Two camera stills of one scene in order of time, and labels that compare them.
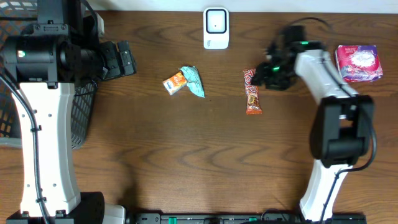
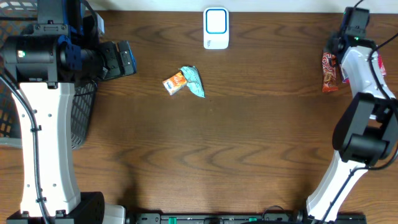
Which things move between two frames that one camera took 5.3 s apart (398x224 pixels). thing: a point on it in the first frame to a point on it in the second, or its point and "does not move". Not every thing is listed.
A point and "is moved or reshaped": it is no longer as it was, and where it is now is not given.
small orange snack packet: (175, 83) does not move
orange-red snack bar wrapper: (253, 107) is moved or reshaped
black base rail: (241, 218) does not move
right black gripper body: (277, 77) to (330, 42)
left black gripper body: (112, 59) does not move
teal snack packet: (193, 80) does not move
